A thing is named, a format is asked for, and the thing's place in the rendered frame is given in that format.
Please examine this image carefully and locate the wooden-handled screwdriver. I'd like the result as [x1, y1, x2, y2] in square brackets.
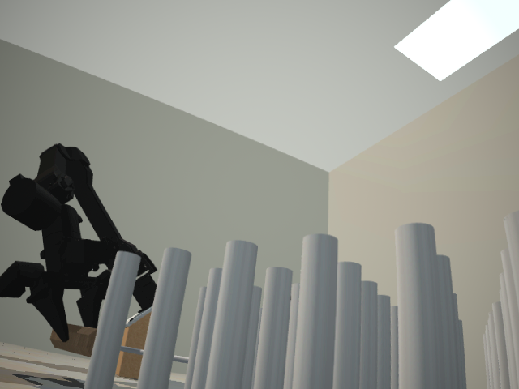
[50, 324, 189, 363]

